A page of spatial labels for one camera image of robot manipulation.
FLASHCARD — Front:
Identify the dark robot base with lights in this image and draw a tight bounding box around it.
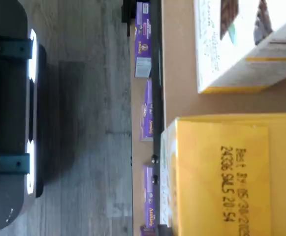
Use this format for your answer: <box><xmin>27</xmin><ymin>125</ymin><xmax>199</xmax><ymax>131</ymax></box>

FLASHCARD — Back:
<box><xmin>0</xmin><ymin>0</ymin><xmax>48</xmax><ymax>233</ymax></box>

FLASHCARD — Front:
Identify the purple Annie's snack box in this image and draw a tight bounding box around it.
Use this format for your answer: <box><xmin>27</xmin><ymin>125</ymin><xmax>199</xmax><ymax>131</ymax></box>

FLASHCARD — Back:
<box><xmin>139</xmin><ymin>79</ymin><xmax>154</xmax><ymax>142</ymax></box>
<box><xmin>139</xmin><ymin>225</ymin><xmax>159</xmax><ymax>236</ymax></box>
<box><xmin>134</xmin><ymin>2</ymin><xmax>152</xmax><ymax>79</ymax></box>
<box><xmin>142</xmin><ymin>165</ymin><xmax>157</xmax><ymax>228</ymax></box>

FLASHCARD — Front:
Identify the small white yellow-top box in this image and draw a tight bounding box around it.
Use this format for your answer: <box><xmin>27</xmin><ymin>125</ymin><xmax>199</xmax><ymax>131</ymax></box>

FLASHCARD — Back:
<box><xmin>159</xmin><ymin>113</ymin><xmax>286</xmax><ymax>236</ymax></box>

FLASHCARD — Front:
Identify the tall white Simple Mills box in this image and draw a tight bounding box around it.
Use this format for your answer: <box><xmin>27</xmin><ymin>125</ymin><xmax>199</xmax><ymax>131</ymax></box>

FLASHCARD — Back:
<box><xmin>193</xmin><ymin>0</ymin><xmax>286</xmax><ymax>95</ymax></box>

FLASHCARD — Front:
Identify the black metal shelving rack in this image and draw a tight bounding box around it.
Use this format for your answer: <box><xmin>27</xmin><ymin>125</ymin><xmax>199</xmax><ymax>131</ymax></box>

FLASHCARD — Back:
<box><xmin>121</xmin><ymin>0</ymin><xmax>166</xmax><ymax>236</ymax></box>

